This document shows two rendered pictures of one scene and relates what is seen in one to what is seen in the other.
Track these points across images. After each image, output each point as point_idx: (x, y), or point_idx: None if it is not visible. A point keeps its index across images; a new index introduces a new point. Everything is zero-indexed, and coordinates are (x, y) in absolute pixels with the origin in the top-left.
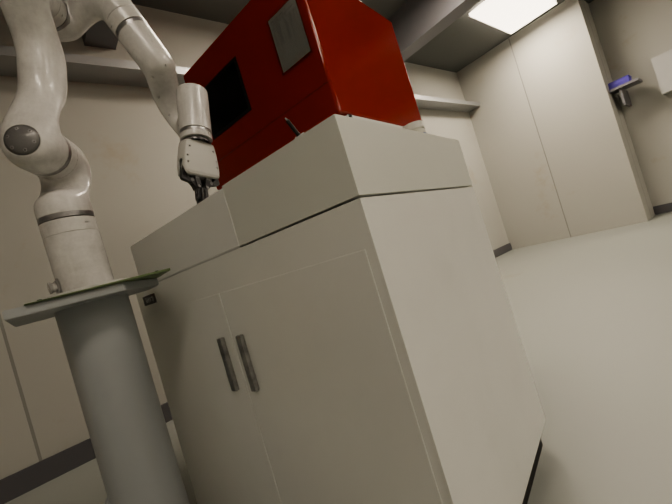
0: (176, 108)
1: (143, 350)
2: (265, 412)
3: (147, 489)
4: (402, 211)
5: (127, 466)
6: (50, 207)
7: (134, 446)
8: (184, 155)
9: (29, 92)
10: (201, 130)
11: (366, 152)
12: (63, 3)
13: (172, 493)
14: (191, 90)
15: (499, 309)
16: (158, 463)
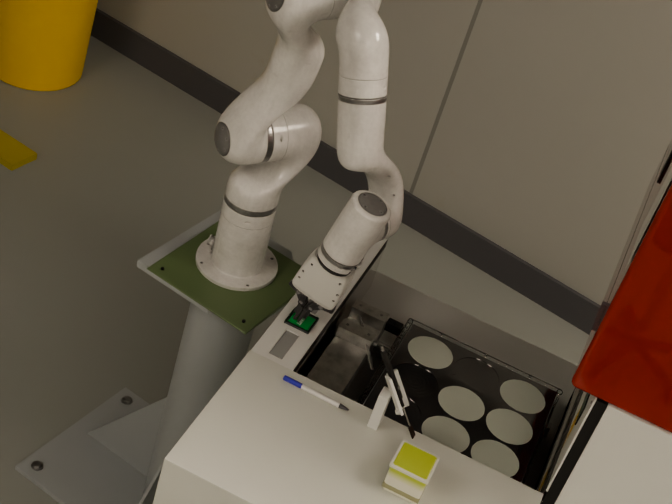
0: (379, 189)
1: (236, 345)
2: None
3: (173, 427)
4: None
5: (172, 401)
6: (228, 192)
7: (181, 397)
8: (300, 269)
9: (257, 92)
10: (328, 262)
11: (189, 500)
12: (344, 3)
13: None
14: (349, 216)
15: None
16: (189, 423)
